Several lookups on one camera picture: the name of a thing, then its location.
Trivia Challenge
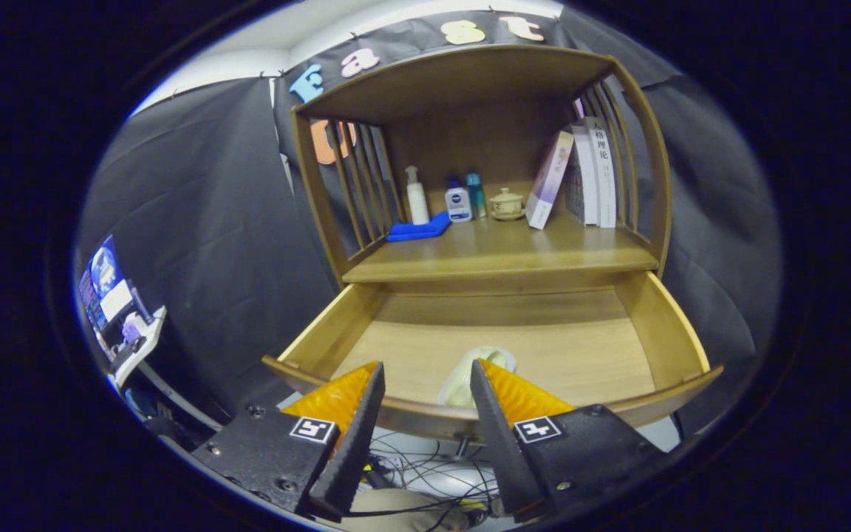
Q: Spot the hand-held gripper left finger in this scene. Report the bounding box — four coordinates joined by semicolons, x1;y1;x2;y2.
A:
193;361;386;522

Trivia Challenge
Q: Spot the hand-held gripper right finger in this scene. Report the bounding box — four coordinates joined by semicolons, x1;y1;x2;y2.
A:
470;358;666;523

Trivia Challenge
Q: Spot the pale green ceramic holder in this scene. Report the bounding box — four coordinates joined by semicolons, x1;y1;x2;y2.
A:
438;346;518;409

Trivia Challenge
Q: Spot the wooden drawer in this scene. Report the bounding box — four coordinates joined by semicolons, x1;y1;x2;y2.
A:
262;271;724;459

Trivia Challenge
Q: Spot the wooden countertop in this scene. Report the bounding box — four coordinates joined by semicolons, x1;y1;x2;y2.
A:
342;211;659;284

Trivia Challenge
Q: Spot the wooden cabinet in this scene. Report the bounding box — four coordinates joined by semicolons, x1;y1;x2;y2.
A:
262;44;724;459

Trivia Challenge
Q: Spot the folded blue cloth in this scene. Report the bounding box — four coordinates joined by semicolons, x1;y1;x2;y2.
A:
386;211;452;242

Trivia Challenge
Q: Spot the white desk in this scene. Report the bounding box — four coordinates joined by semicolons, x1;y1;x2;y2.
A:
108;307;168;389

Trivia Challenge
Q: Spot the beige lidded ceramic jar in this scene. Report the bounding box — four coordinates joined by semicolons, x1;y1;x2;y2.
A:
489;188;525;221

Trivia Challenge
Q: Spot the white bottle with blue cap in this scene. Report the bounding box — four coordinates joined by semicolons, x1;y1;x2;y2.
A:
445;177;473;223

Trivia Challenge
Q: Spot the slim teal bottle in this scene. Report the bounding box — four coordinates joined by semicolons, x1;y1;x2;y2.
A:
467;173;487;220

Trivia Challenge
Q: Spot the white pump bottle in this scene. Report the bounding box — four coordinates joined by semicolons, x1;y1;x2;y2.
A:
405;166;431;225

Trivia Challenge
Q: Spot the purple and white book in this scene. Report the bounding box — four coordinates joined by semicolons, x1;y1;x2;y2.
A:
525;130;575;230

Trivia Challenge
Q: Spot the black backdrop cloth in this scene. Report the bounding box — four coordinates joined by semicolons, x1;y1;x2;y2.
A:
78;7;781;437

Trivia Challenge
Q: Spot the white book with printed spine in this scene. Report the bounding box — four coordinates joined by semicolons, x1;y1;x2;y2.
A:
585;117;618;228

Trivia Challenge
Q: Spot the computer monitor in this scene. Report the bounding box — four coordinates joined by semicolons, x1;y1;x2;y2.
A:
78;235;138;348

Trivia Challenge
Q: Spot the tangle of black cables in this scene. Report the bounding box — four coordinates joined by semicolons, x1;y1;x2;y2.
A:
355;432;515;518

